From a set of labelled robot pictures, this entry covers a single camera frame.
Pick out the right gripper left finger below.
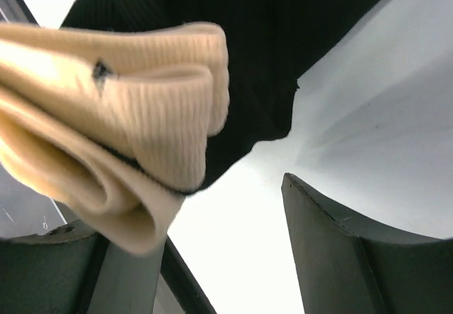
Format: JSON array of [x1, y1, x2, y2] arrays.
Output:
[[1, 221, 163, 313]]

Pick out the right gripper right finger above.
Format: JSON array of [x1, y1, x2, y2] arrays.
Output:
[[281, 173, 452, 314]]

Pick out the black underwear beige waistband front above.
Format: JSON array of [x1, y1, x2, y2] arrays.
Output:
[[1, 0, 381, 255]]

